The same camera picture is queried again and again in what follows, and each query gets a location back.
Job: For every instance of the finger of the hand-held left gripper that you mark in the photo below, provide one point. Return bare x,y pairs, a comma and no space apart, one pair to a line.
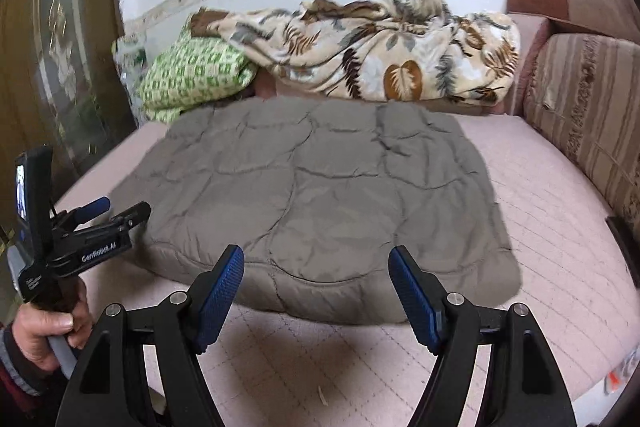
95,208
132,214

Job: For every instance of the black phone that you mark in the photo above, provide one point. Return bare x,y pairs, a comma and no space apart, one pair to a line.
627,252

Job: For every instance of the wooden door with glass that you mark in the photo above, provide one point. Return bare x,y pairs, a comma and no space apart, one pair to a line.
65,57

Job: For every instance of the person's left forearm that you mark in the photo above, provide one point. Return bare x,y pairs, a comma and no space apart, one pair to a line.
20,387

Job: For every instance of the brown cloth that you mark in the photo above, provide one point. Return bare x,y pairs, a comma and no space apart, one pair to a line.
200,24

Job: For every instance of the green checked pillow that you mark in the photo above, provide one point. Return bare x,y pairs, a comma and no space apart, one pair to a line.
195,72

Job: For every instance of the leaf print blanket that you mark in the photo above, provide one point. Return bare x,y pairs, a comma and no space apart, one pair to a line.
400,47

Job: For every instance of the person's left hand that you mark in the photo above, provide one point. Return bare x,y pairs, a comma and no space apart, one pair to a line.
45,327

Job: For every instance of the beige striped cushion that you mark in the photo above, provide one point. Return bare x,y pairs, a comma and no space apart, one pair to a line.
585,107

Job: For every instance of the pink quilted mat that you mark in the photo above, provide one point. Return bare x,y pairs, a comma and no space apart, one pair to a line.
550,232

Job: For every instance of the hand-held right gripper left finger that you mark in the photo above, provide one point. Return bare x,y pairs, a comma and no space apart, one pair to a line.
220,297

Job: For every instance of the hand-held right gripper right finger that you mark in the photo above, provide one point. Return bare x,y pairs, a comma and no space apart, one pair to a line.
412,302

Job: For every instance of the clear plastic bag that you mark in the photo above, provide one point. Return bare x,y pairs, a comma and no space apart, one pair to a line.
125,57

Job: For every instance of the grey puffer jacket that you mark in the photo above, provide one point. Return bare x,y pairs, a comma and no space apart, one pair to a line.
310,187

